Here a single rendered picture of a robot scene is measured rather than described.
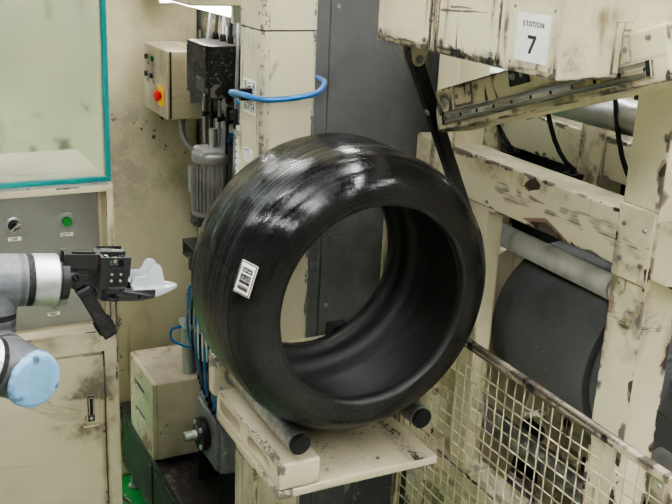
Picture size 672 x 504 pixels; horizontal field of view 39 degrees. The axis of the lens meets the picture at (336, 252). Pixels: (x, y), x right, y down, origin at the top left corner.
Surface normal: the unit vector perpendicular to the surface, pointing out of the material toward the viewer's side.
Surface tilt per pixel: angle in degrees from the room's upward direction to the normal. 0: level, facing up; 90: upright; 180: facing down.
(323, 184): 48
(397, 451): 0
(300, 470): 90
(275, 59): 90
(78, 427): 90
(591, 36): 90
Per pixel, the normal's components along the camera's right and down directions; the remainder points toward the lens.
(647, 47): -0.89, 0.11
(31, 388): 0.74, 0.24
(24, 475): 0.45, 0.32
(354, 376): -0.22, -0.88
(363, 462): 0.04, -0.95
